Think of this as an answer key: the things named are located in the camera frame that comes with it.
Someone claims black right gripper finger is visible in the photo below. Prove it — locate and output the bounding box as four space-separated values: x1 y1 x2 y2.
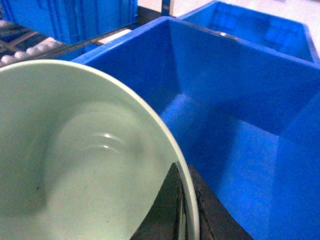
131 163 252 240

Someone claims light green bowl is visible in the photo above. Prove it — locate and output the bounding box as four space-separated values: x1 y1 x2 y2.
0 60 194 240

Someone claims stainless steel roller shelf rack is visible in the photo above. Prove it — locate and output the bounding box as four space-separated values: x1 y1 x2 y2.
0 6 162 67

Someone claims large blue bin right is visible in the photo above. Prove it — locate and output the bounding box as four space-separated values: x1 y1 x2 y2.
75 17 320 240

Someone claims large blue bin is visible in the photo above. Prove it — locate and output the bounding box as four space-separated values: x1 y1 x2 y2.
0 0 138 45
75 17 320 240

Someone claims large blue bin left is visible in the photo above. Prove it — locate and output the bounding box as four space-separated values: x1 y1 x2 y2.
0 0 138 45

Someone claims blue bin behind target bin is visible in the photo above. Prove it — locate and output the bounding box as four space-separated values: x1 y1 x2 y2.
179 1 320 64

